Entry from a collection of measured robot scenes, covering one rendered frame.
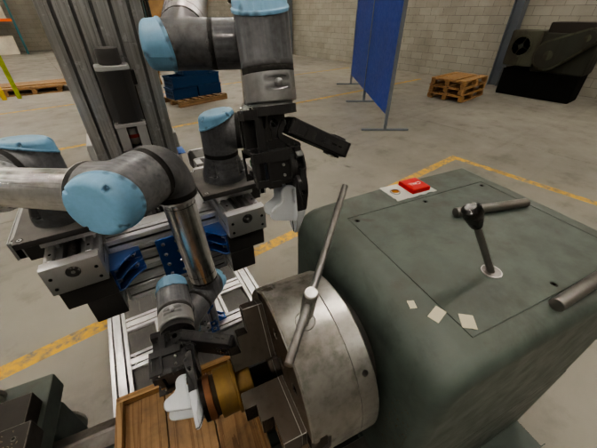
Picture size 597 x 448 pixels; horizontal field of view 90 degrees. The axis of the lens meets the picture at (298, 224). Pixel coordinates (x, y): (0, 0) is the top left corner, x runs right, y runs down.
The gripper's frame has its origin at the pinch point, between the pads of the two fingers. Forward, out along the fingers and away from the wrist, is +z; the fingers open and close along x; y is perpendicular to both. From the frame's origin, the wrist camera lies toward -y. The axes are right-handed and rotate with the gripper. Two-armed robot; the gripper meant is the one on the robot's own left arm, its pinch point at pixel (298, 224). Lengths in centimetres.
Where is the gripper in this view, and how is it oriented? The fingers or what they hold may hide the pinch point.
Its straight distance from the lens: 53.0
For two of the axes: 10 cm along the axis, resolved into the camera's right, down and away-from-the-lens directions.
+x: 4.0, 3.1, -8.6
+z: 1.0, 9.2, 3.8
